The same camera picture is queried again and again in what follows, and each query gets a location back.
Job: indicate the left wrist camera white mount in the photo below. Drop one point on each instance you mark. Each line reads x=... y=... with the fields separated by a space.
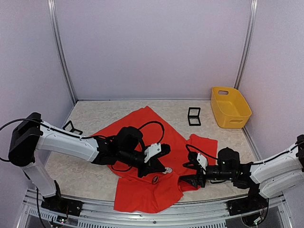
x=156 y=150

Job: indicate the grey corner post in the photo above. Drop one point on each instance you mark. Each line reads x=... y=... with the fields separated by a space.
x=247 y=43
x=58 y=42

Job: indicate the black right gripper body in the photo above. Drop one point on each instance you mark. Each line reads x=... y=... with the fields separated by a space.
x=199 y=174

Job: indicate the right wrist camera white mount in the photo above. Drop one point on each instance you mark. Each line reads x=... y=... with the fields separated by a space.
x=198 y=158

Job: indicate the black display box green brooch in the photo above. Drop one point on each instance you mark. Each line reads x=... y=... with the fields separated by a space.
x=70 y=128

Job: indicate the grey aluminium front rail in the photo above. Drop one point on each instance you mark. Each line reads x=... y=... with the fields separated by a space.
x=208 y=214

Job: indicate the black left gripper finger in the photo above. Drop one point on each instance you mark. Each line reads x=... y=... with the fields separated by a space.
x=157 y=165
x=155 y=173

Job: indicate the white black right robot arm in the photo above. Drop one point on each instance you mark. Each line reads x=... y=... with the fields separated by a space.
x=263 y=179

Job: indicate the grey corner post right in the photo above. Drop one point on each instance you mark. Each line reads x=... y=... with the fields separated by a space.
x=247 y=43

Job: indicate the grey corner post left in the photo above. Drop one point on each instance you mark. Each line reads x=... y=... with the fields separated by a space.
x=58 y=42

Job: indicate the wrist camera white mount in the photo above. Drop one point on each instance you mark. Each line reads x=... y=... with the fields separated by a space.
x=198 y=158
x=156 y=150

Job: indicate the black display box red brooch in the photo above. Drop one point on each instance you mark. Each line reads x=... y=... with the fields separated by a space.
x=193 y=116

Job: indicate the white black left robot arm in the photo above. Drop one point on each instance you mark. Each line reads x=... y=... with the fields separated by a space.
x=33 y=134

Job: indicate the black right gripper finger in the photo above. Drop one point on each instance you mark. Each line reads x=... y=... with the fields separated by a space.
x=190 y=165
x=191 y=180

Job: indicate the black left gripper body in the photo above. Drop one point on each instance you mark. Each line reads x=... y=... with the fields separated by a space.
x=151 y=163

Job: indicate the red t-shirt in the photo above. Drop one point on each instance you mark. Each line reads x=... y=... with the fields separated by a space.
x=139 y=194

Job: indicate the white round brooch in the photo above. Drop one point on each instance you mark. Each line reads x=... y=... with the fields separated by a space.
x=155 y=180

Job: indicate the yellow plastic basket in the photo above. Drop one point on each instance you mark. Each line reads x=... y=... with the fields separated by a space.
x=229 y=107

